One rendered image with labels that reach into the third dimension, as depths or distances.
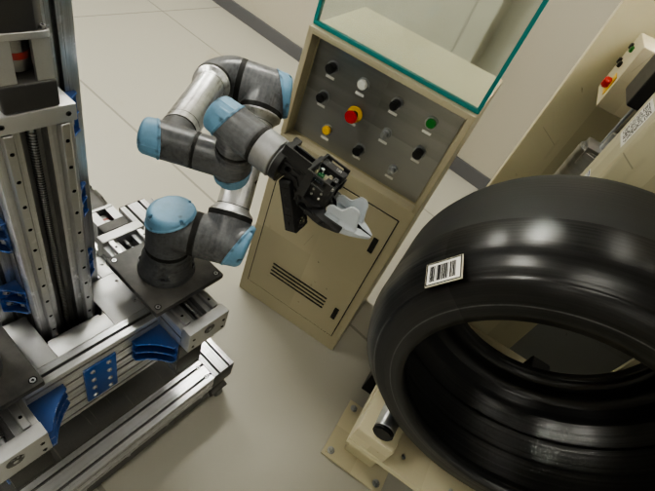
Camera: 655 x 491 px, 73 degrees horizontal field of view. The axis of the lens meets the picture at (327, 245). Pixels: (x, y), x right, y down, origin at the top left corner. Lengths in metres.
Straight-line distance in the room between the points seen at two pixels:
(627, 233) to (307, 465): 1.49
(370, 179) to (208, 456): 1.15
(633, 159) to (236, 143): 0.68
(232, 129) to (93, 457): 1.11
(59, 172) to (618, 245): 0.92
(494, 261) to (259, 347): 1.54
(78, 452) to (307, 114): 1.26
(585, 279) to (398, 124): 0.93
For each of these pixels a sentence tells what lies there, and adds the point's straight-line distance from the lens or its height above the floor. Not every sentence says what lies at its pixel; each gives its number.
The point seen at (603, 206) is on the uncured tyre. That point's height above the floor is 1.47.
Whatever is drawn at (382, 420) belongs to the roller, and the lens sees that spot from 0.97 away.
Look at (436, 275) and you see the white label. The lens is 0.64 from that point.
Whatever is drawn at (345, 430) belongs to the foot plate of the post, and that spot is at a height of 0.01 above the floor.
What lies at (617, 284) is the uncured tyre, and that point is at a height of 1.45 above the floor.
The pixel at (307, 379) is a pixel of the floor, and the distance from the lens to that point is 2.01.
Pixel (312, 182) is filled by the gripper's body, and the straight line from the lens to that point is 0.75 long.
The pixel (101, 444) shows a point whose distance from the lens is 1.60.
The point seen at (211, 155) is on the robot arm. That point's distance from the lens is 0.89.
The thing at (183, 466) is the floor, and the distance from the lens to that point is 1.81.
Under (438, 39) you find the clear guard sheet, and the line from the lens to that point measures 1.31.
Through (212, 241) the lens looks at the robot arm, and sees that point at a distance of 1.11.
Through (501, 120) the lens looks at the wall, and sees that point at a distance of 3.52.
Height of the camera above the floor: 1.74
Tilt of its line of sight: 43 degrees down
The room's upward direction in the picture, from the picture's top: 24 degrees clockwise
